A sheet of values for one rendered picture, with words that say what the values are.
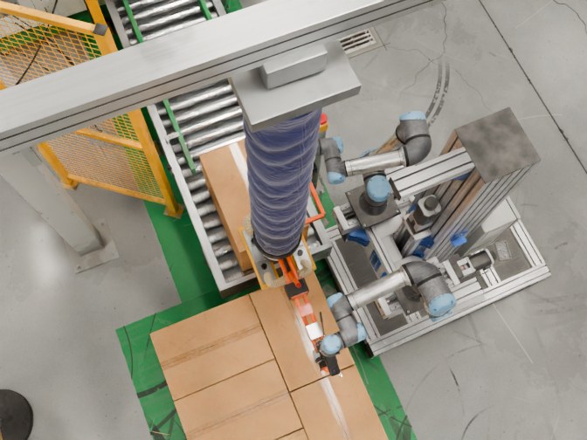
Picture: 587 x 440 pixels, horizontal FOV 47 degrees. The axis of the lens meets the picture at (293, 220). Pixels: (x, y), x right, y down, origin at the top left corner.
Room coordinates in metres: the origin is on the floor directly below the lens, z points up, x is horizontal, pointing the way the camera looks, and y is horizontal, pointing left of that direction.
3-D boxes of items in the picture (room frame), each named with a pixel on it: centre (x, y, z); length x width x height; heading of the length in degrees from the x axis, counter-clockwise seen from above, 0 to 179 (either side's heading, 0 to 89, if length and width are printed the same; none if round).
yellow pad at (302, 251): (0.98, -0.02, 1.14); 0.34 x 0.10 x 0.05; 27
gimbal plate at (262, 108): (0.94, 0.06, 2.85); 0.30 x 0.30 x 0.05; 28
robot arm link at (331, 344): (0.43, -0.20, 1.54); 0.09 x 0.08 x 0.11; 119
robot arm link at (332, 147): (1.31, -0.14, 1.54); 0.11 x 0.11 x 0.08; 14
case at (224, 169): (1.30, 0.23, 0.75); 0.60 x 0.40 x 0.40; 28
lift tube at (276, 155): (0.94, 0.06, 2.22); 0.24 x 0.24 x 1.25
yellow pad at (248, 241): (0.90, 0.15, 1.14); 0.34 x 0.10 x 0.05; 27
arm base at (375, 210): (1.26, -0.41, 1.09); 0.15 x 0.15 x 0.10
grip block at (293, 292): (0.72, -0.05, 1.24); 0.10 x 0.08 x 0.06; 117
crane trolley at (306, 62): (0.94, 0.06, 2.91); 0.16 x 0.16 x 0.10; 28
